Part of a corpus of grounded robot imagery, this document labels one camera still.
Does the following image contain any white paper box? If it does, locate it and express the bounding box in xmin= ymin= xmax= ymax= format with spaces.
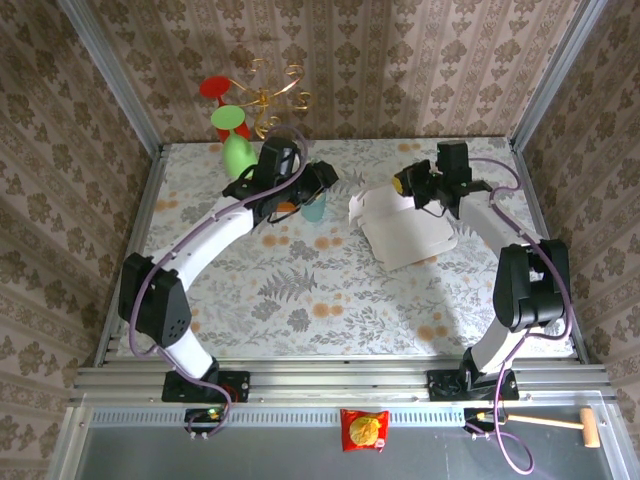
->
xmin=346 ymin=185 xmax=459 ymax=271

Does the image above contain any green plastic wine glass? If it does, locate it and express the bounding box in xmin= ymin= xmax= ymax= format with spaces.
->
xmin=209 ymin=104 xmax=260 ymax=180

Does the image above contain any teal plastic cup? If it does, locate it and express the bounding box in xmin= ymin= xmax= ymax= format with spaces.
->
xmin=299 ymin=191 xmax=327 ymax=225

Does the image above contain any red plastic wine glass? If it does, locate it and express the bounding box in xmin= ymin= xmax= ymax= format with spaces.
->
xmin=198 ymin=74 xmax=252 ymax=145

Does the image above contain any small black connector board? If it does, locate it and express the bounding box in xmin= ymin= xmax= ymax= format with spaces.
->
xmin=184 ymin=407 xmax=226 ymax=424
xmin=463 ymin=407 xmax=501 ymax=424

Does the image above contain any red snack packet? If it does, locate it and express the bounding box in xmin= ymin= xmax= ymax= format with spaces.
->
xmin=339 ymin=408 xmax=391 ymax=454

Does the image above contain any wooden mallet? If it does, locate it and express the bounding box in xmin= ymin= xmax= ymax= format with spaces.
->
xmin=507 ymin=407 xmax=600 ymax=449

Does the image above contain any gold wire glass rack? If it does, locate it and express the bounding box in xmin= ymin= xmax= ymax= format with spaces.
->
xmin=234 ymin=57 xmax=314 ymax=141

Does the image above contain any aluminium table side rail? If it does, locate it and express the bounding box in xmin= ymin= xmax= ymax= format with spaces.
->
xmin=94 ymin=143 xmax=169 ymax=362
xmin=508 ymin=142 xmax=590 ymax=362

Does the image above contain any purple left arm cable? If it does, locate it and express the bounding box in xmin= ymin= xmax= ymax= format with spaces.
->
xmin=128 ymin=124 xmax=310 ymax=439

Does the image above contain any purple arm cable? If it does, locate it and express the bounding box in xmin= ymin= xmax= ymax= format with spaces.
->
xmin=467 ymin=157 xmax=575 ymax=475
xmin=128 ymin=124 xmax=310 ymax=439

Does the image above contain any aluminium frame post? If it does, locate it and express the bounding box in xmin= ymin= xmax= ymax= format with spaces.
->
xmin=57 ymin=0 xmax=166 ymax=156
xmin=508 ymin=0 xmax=611 ymax=151

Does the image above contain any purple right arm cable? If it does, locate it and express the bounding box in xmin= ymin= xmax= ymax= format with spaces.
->
xmin=467 ymin=157 xmax=575 ymax=475

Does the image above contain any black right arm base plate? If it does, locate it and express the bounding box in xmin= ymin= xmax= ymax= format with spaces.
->
xmin=427 ymin=369 xmax=520 ymax=402

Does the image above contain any aluminium front rail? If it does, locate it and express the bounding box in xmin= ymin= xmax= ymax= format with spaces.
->
xmin=69 ymin=363 xmax=616 ymax=404

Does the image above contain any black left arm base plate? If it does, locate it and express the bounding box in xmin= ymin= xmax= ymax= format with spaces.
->
xmin=160 ymin=370 xmax=251 ymax=404

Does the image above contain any slotted grey cable duct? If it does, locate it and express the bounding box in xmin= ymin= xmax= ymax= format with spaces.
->
xmin=87 ymin=408 xmax=504 ymax=427

